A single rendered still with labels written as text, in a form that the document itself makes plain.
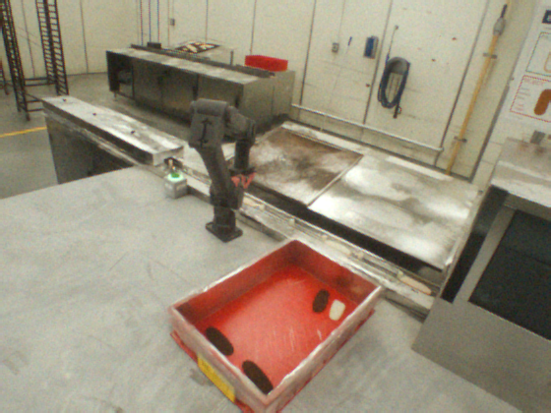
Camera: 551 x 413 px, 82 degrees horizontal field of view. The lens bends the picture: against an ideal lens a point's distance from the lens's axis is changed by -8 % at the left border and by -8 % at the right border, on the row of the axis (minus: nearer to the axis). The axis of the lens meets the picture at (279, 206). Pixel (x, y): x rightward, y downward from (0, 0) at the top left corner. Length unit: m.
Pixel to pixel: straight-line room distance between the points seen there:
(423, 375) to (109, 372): 0.73
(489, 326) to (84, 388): 0.88
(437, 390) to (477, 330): 0.17
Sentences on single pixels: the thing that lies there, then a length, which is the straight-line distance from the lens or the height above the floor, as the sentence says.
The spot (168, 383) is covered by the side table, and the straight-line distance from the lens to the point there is 0.83.
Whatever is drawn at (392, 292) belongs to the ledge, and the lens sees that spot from 1.07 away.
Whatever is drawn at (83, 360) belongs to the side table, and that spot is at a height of 0.82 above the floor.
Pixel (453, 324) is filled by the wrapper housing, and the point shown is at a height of 0.96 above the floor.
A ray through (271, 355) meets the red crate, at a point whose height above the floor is 0.82.
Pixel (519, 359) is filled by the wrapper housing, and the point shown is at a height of 0.95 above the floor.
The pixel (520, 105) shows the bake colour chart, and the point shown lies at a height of 1.35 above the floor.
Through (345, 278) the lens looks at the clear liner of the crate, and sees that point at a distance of 1.01.
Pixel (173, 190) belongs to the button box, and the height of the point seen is 0.86.
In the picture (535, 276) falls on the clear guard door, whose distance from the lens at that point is 0.81.
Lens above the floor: 1.52
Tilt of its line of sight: 29 degrees down
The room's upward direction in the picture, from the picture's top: 8 degrees clockwise
